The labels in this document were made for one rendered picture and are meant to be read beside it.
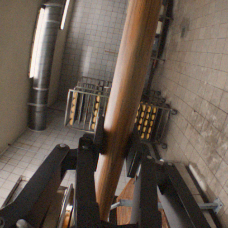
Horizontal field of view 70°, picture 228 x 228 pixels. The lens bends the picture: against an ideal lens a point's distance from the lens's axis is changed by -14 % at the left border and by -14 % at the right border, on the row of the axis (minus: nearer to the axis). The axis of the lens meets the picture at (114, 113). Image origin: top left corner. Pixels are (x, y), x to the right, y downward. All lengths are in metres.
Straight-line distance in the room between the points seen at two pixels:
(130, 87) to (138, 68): 0.02
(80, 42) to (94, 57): 0.58
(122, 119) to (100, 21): 5.11
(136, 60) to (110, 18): 5.10
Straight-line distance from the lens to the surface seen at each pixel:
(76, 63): 5.29
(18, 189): 2.37
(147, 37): 0.17
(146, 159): 0.16
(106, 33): 5.20
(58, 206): 2.16
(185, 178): 2.15
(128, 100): 0.17
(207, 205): 1.83
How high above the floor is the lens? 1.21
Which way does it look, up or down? 4 degrees down
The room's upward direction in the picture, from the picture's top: 79 degrees counter-clockwise
